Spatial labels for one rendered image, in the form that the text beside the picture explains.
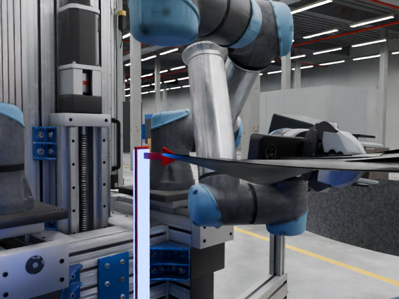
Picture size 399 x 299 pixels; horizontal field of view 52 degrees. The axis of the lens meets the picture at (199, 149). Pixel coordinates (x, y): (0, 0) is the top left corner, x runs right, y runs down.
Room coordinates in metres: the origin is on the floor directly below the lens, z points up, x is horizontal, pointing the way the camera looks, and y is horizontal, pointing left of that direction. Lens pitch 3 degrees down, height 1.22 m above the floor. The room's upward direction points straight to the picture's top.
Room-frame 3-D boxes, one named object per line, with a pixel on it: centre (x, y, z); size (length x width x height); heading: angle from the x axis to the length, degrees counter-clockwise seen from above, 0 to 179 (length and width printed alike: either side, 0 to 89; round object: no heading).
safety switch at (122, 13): (2.56, 0.50, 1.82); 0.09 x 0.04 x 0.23; 148
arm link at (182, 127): (1.23, 0.08, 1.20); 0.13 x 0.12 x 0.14; 104
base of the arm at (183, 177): (1.23, 0.09, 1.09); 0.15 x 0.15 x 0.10
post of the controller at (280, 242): (0.99, -0.19, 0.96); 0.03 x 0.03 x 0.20; 58
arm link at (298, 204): (0.75, -0.15, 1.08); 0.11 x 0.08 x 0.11; 104
